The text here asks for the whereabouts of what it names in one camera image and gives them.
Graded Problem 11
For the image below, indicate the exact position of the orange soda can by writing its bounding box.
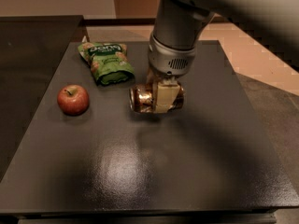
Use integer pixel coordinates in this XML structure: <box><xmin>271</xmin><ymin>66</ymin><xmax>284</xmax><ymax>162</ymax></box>
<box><xmin>130</xmin><ymin>83</ymin><xmax>184</xmax><ymax>113</ymax></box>

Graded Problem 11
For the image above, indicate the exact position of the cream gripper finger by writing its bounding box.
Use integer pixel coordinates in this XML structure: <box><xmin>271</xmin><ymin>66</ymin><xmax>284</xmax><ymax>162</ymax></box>
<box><xmin>152</xmin><ymin>78</ymin><xmax>180</xmax><ymax>113</ymax></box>
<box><xmin>147</xmin><ymin>67</ymin><xmax>162</xmax><ymax>83</ymax></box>

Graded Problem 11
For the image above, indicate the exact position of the red apple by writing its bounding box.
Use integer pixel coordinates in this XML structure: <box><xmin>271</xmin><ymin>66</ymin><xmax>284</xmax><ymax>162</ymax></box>
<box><xmin>57</xmin><ymin>85</ymin><xmax>90</xmax><ymax>116</ymax></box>

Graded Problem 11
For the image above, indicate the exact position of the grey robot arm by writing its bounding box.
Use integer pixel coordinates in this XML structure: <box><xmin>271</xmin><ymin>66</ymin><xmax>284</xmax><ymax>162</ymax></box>
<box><xmin>148</xmin><ymin>0</ymin><xmax>299</xmax><ymax>113</ymax></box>

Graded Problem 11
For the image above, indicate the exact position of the green snack bag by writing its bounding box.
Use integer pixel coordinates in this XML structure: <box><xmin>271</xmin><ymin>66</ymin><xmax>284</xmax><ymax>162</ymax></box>
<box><xmin>78</xmin><ymin>42</ymin><xmax>135</xmax><ymax>86</ymax></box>

